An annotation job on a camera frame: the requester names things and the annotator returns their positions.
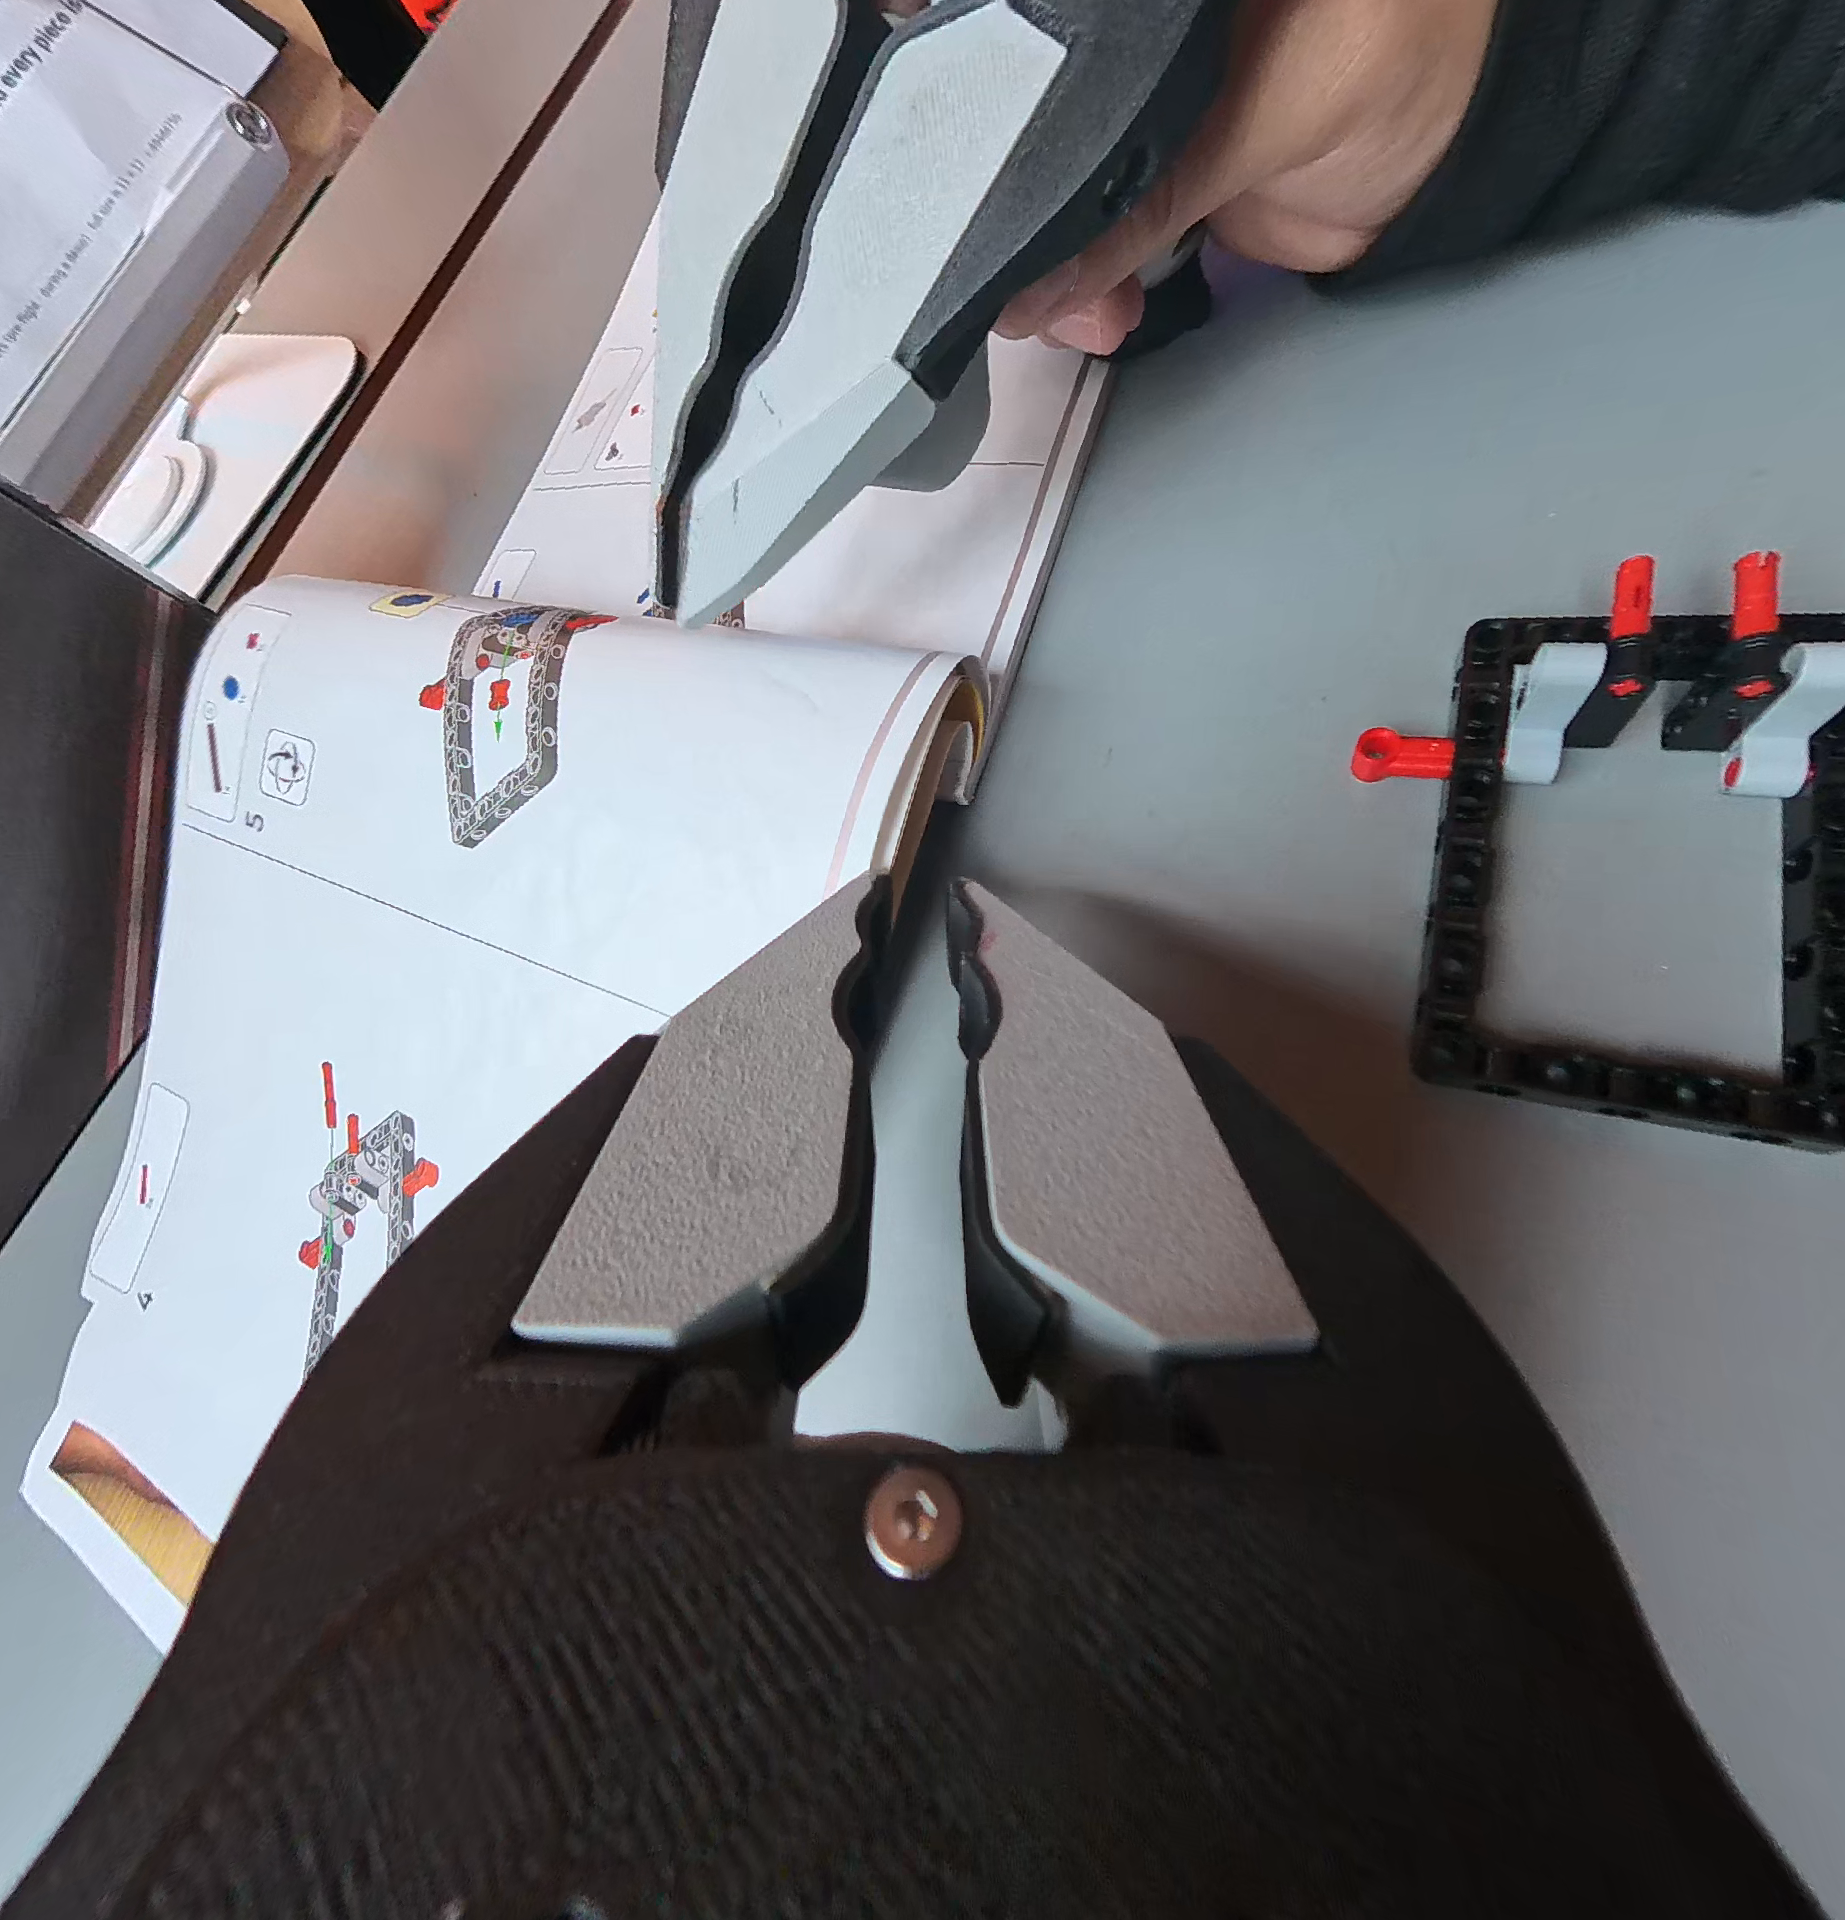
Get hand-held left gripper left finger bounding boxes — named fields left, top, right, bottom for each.
left=511, top=877, right=893, bottom=1393

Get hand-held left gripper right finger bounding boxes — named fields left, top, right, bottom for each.
left=945, top=879, right=1324, bottom=1410

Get person's right hand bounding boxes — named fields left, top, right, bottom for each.
left=996, top=0, right=1499, bottom=359

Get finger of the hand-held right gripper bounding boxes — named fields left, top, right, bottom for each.
left=666, top=0, right=1075, bottom=630
left=651, top=0, right=853, bottom=518

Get lego instruction booklet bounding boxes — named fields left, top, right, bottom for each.
left=21, top=202, right=1118, bottom=1653

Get lego set box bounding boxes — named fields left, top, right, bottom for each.
left=0, top=465, right=218, bottom=1308

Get person's right forearm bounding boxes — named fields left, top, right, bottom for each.
left=1312, top=0, right=1845, bottom=294

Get black lego frame assembly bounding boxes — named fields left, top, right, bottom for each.
left=1350, top=554, right=1845, bottom=1156

